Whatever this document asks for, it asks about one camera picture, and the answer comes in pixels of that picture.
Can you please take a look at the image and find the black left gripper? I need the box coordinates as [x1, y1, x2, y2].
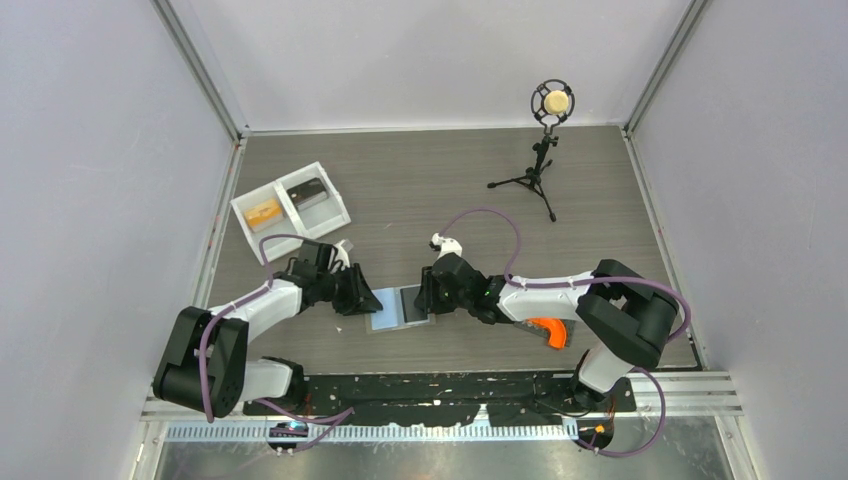
[316, 263, 382, 316]

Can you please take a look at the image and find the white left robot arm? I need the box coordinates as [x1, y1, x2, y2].
[152, 239, 383, 421]

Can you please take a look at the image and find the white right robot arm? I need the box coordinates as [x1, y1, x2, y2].
[414, 253, 691, 411]

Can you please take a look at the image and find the black card stack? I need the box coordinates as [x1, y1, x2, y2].
[286, 177, 329, 211]

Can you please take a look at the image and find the gold card stack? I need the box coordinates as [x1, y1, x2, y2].
[243, 198, 285, 233]

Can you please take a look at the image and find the white two-compartment tray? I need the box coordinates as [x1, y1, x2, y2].
[230, 162, 351, 262]

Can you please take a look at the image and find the grey toy baseplate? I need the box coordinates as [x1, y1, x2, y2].
[515, 319, 576, 348]

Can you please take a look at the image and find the orange curved toy slide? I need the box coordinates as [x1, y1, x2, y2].
[527, 317, 569, 350]

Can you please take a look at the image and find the black microphone tripod stand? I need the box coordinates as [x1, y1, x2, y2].
[487, 79, 575, 222]

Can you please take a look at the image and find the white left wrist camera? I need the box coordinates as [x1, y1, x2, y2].
[330, 239, 353, 271]

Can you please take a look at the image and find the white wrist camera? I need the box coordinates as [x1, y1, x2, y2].
[330, 239, 353, 271]
[429, 232, 463, 259]

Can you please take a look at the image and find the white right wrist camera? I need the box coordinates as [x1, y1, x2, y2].
[429, 232, 463, 259]

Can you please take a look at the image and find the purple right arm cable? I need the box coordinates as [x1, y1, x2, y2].
[438, 207, 694, 460]

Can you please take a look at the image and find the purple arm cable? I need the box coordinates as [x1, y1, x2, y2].
[438, 207, 694, 460]
[198, 233, 358, 455]

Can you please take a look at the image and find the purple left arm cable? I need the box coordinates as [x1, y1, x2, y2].
[198, 233, 358, 455]

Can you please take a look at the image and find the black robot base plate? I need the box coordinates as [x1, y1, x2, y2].
[270, 371, 636, 427]

